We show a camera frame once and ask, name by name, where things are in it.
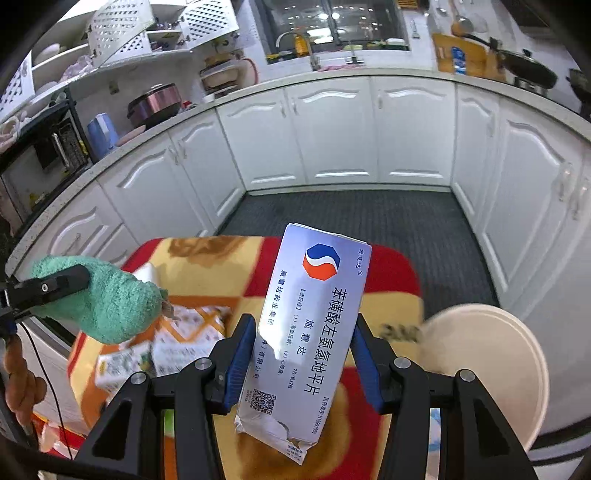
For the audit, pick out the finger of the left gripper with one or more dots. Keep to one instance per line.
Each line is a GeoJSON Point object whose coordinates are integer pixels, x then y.
{"type": "Point", "coordinates": [40, 291]}

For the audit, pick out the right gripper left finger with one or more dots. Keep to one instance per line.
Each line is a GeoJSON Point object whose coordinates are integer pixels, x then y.
{"type": "Point", "coordinates": [127, 440]}

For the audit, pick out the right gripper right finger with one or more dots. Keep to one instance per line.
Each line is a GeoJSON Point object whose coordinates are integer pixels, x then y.
{"type": "Point", "coordinates": [477, 441]}

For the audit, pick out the white medicine box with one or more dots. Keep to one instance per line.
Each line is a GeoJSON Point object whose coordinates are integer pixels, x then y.
{"type": "Point", "coordinates": [302, 338]}

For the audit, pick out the cream plastic trash bin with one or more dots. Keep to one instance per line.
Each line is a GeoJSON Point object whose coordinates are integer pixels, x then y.
{"type": "Point", "coordinates": [503, 353]}

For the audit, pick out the white kitchen cabinets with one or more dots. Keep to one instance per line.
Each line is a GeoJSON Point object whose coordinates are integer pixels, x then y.
{"type": "Point", "coordinates": [518, 164]}

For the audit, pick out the chrome kitchen faucet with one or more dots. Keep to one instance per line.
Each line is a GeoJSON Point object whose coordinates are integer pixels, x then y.
{"type": "Point", "coordinates": [314, 61]}

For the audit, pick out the left hand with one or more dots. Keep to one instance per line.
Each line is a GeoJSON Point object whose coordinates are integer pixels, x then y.
{"type": "Point", "coordinates": [23, 390]}

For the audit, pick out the orange patterned snack packet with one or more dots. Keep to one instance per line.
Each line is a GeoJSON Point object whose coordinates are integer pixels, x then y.
{"type": "Point", "coordinates": [189, 334]}

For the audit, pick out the black microwave oven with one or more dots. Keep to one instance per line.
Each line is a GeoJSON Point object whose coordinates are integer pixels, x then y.
{"type": "Point", "coordinates": [50, 152]}

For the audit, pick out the blue kettle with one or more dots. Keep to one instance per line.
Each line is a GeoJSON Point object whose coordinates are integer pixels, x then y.
{"type": "Point", "coordinates": [102, 135]}

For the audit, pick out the red yellow patterned blanket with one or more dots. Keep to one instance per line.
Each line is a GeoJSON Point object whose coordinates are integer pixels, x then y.
{"type": "Point", "coordinates": [234, 272]}

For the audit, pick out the dark floor mat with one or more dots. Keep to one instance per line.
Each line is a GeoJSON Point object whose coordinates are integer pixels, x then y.
{"type": "Point", "coordinates": [428, 228]}

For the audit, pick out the pink rice cooker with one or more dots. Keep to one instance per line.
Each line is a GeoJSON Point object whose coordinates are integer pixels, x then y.
{"type": "Point", "coordinates": [157, 104]}

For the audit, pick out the white perforated dish rack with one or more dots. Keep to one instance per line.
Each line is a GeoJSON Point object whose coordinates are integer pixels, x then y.
{"type": "Point", "coordinates": [97, 37]}

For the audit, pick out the stacked bowls with lid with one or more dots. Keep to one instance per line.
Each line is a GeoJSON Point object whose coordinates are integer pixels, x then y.
{"type": "Point", "coordinates": [227, 73]}

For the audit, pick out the yellow bottle by window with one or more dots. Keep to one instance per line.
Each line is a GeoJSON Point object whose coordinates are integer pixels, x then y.
{"type": "Point", "coordinates": [301, 46]}

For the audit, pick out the yellow black pot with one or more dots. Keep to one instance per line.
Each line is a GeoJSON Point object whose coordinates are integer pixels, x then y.
{"type": "Point", "coordinates": [581, 88]}

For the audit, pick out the black frying pan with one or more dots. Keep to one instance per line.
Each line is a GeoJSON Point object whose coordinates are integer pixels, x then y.
{"type": "Point", "coordinates": [528, 73]}

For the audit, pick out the wooden cutting board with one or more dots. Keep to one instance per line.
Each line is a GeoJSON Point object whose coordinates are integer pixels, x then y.
{"type": "Point", "coordinates": [463, 57]}

